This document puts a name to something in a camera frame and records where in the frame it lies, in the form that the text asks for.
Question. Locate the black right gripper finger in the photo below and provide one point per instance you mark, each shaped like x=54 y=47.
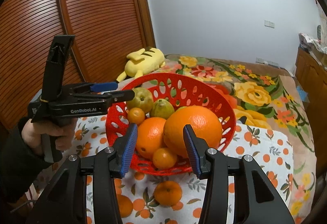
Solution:
x=101 y=102

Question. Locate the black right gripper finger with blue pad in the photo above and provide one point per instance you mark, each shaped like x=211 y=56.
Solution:
x=87 y=87

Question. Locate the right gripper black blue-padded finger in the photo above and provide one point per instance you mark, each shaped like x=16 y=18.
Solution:
x=64 y=198
x=256 y=199

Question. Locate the small tangerine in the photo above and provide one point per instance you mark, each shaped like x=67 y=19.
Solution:
x=168 y=193
x=136 y=116
x=164 y=158
x=125 y=205

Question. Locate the small yellow-green apple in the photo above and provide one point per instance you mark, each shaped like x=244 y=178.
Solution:
x=143 y=99

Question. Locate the large orange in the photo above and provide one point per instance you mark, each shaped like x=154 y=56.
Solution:
x=204 y=123
x=150 y=136

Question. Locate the large green apple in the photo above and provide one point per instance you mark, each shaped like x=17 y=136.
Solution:
x=182 y=107

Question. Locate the yellow plush toy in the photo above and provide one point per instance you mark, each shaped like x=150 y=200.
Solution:
x=142 y=62

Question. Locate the orange-print white tablecloth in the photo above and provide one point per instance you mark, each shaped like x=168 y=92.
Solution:
x=64 y=198

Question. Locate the brown louvered wardrobe door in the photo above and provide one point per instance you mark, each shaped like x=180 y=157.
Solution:
x=105 y=32

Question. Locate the floral bed blanket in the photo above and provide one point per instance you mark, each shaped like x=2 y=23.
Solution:
x=271 y=126

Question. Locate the wooden cabinet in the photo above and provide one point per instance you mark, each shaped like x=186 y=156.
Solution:
x=312 y=78

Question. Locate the clutter on cabinet top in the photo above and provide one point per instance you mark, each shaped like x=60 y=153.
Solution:
x=315 y=46

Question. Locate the white wall switch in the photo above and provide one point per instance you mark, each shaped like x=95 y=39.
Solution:
x=269 y=24

